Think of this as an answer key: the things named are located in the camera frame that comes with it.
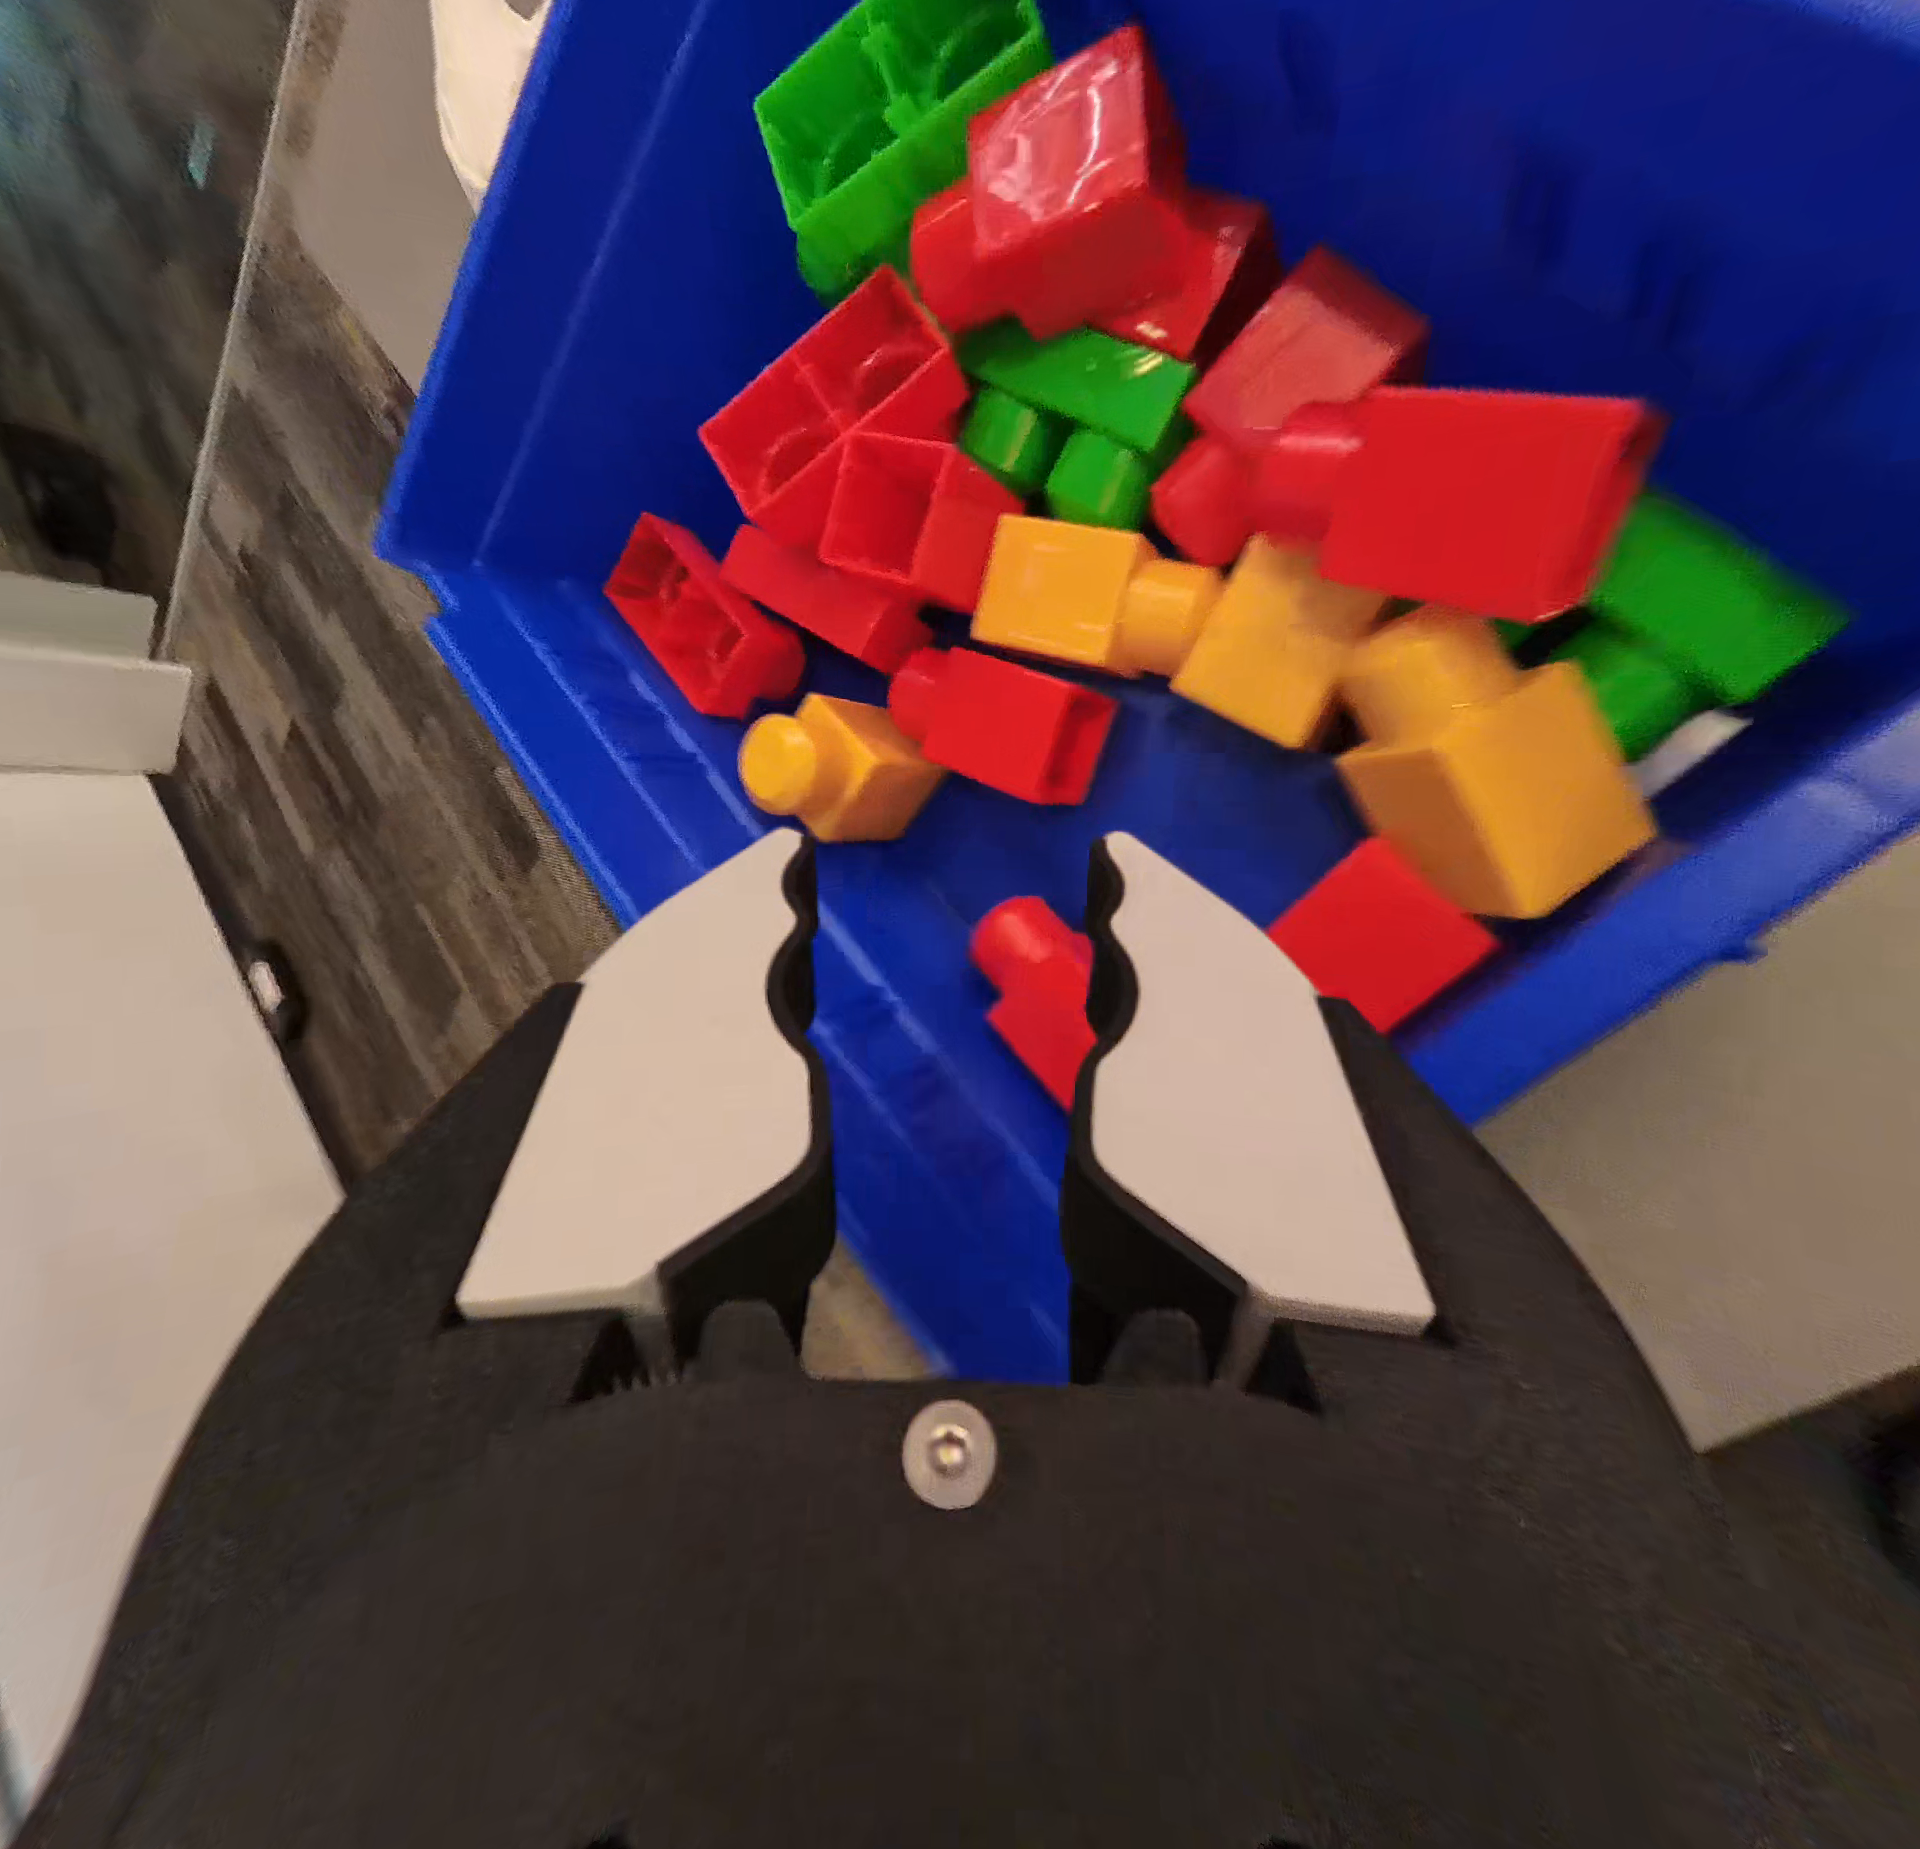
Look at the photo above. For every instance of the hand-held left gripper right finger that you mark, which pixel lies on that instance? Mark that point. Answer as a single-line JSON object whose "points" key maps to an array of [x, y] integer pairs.
{"points": [[1246, 1130]]}

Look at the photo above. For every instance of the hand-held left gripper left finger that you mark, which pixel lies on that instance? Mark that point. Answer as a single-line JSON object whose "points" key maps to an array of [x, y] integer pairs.
{"points": [[647, 1116]]}

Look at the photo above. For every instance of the pile of mega blocks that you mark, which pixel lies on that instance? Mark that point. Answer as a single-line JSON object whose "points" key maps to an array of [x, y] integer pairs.
{"points": [[1201, 530]]}

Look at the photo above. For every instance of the blue storage bin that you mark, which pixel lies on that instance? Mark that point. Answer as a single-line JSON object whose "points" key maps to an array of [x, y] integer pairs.
{"points": [[1500, 111]]}

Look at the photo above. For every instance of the white cloth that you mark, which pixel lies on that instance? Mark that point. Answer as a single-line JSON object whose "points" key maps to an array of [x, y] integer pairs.
{"points": [[480, 81]]}

